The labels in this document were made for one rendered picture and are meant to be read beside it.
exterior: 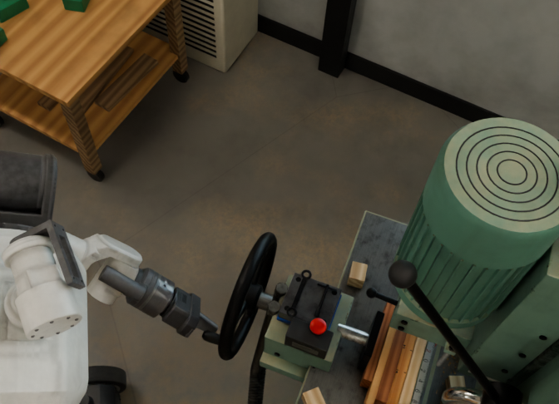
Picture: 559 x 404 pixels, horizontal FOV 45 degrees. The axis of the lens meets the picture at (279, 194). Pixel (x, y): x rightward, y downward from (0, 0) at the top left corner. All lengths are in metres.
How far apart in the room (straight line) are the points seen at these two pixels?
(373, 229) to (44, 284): 0.82
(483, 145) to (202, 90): 2.06
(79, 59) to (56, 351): 1.47
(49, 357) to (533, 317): 0.65
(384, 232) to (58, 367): 0.79
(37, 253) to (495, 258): 0.55
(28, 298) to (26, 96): 1.90
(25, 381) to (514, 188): 0.64
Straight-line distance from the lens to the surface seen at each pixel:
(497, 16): 2.50
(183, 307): 1.48
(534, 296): 0.95
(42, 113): 2.62
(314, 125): 2.72
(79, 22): 2.39
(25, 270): 0.85
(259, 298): 1.45
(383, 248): 1.45
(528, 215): 0.83
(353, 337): 1.29
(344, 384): 1.33
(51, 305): 0.82
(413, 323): 1.22
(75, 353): 0.95
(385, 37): 2.74
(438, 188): 0.83
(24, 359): 0.92
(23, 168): 1.04
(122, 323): 2.35
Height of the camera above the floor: 2.17
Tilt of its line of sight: 59 degrees down
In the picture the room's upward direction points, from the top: 5 degrees clockwise
